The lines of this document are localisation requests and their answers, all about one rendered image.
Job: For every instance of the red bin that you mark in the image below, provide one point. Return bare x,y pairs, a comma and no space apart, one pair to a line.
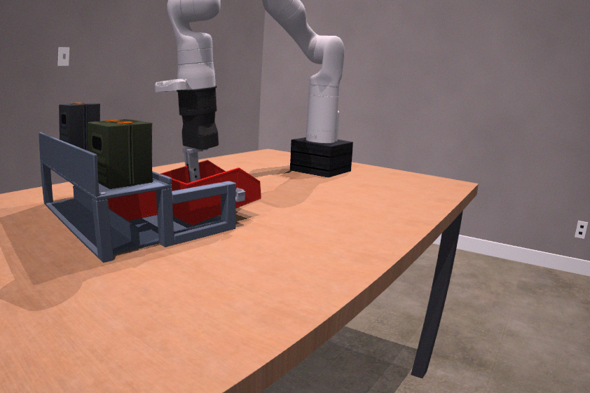
134,206
196,211

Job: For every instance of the black case with orange latches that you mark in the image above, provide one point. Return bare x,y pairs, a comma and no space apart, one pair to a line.
74,119

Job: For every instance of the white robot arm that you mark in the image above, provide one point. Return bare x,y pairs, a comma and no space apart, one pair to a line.
323,114

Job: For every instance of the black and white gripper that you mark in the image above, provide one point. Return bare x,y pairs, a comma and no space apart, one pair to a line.
196,89

